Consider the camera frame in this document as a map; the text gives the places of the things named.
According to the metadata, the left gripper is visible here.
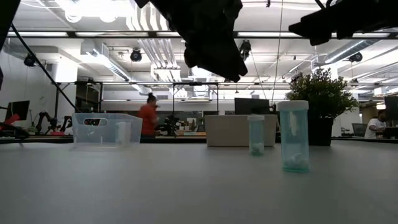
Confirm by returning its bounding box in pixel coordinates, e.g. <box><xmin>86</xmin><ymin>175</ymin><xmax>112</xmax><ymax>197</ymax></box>
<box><xmin>149</xmin><ymin>0</ymin><xmax>249</xmax><ymax>83</ymax></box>

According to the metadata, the small teal pill bottle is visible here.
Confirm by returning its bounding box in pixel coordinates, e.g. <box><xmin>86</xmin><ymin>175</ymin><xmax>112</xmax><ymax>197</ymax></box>
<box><xmin>248</xmin><ymin>115</ymin><xmax>266</xmax><ymax>157</ymax></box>

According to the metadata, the large teal pill bottle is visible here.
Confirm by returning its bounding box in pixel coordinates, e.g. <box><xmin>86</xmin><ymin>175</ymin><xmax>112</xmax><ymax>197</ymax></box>
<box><xmin>277</xmin><ymin>100</ymin><xmax>310</xmax><ymax>173</ymax></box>

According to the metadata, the white opaque pill bottle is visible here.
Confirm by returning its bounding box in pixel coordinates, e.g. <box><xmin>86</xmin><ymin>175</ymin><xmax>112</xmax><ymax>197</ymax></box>
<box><xmin>116</xmin><ymin>121</ymin><xmax>131</xmax><ymax>147</ymax></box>

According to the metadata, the clear plastic bin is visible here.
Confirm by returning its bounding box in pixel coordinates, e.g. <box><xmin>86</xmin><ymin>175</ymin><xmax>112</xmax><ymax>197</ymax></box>
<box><xmin>72</xmin><ymin>113</ymin><xmax>143</xmax><ymax>147</ymax></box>

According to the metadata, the black computer monitor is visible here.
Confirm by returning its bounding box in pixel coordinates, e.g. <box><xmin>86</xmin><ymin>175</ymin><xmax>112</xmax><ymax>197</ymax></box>
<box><xmin>5</xmin><ymin>100</ymin><xmax>31</xmax><ymax>122</ymax></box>
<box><xmin>384</xmin><ymin>95</ymin><xmax>398</xmax><ymax>121</ymax></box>
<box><xmin>234</xmin><ymin>98</ymin><xmax>271</xmax><ymax>116</ymax></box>

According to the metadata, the person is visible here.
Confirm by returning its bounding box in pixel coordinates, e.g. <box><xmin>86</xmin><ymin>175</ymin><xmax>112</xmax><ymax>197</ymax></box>
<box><xmin>364</xmin><ymin>109</ymin><xmax>388</xmax><ymax>140</ymax></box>
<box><xmin>138</xmin><ymin>92</ymin><xmax>161</xmax><ymax>138</ymax></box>

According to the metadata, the green potted plant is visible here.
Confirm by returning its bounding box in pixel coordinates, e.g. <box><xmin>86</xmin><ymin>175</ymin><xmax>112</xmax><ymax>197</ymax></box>
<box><xmin>285</xmin><ymin>67</ymin><xmax>359</xmax><ymax>146</ymax></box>

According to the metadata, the black overhead crossbar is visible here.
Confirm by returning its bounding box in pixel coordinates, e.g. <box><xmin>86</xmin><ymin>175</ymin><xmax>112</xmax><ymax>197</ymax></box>
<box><xmin>6</xmin><ymin>30</ymin><xmax>398</xmax><ymax>39</ymax></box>

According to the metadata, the black hanging camera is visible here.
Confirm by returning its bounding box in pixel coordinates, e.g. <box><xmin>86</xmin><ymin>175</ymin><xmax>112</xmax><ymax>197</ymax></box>
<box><xmin>238</xmin><ymin>39</ymin><xmax>252</xmax><ymax>62</ymax></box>

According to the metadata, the black metal frame stand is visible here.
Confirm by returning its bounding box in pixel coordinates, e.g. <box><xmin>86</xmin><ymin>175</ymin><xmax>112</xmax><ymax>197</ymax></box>
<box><xmin>172</xmin><ymin>82</ymin><xmax>219</xmax><ymax>138</ymax></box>

